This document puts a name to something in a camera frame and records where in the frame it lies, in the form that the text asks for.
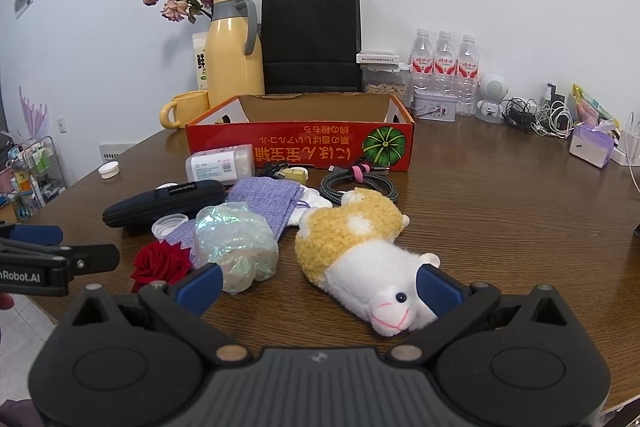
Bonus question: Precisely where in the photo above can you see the iridescent plastic bag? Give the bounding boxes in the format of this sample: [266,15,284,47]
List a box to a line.
[192,202,280,294]

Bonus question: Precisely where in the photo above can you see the purple coral decoration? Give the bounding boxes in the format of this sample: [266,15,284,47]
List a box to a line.
[17,86,51,142]

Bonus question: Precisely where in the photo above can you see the purple tissue pack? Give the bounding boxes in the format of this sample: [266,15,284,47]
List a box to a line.
[569,119,617,168]

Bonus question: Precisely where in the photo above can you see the white milk carton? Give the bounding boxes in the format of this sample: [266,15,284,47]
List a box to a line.
[192,32,211,92]

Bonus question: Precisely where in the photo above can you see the red cardboard box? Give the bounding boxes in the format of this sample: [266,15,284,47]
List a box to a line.
[185,92,416,172]

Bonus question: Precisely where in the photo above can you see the dark zip case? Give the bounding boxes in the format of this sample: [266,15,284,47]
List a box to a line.
[103,180,228,228]

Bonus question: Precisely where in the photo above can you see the red rose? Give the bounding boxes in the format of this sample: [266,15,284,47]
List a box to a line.
[130,241,193,294]

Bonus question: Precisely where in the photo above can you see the flat white box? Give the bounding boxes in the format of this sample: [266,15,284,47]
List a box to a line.
[356,51,400,64]

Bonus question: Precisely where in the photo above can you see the clear cotton swab pack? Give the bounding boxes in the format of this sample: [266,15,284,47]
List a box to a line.
[185,145,256,186]

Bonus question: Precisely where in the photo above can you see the yellow and white plush toy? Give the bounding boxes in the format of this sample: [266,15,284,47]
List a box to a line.
[294,187,441,339]

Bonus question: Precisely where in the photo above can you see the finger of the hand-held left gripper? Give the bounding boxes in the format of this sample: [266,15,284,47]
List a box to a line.
[0,223,71,258]
[66,243,121,281]

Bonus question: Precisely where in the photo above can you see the clear snack container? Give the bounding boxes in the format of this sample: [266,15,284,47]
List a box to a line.
[361,63,412,96]

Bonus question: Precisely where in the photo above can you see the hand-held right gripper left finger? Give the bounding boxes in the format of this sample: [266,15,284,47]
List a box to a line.
[70,263,253,368]

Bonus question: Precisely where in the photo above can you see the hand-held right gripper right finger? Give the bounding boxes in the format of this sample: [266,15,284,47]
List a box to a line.
[389,264,571,368]

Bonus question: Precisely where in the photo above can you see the ribbed white bottle cap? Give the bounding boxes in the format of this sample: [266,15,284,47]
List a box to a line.
[151,214,191,240]

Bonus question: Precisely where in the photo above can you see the metal storage cart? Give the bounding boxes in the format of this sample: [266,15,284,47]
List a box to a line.
[0,132,68,223]

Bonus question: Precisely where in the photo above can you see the black paper bag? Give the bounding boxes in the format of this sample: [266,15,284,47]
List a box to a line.
[261,0,364,95]

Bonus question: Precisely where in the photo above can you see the white robot speaker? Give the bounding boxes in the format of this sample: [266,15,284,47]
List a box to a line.
[474,73,506,124]

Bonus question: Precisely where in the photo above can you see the printed tin box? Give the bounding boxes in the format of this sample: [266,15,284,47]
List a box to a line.
[412,89,458,122]

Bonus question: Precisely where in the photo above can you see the tangled black cables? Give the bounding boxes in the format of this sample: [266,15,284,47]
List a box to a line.
[500,97,538,132]

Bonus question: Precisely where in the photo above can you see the braided grey cable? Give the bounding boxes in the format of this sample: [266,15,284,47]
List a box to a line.
[320,164,400,204]

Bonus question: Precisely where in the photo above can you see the yellow mug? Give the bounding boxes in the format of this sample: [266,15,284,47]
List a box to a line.
[159,90,211,130]

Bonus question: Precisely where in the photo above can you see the white plastic device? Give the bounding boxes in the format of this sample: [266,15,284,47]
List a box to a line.
[612,112,640,168]

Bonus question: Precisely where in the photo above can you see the tangled white cables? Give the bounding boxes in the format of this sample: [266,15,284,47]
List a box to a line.
[532,101,573,138]

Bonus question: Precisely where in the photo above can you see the white slotted box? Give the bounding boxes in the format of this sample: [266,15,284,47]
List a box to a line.
[99,143,136,164]

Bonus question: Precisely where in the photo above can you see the colourful snack packet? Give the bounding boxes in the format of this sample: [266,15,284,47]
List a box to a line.
[571,83,618,128]

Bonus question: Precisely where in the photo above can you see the yellow thermos jug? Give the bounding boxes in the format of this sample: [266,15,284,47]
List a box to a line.
[205,0,266,108]

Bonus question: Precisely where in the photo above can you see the purple fabric pouch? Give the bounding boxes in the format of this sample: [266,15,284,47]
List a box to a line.
[162,177,307,260]

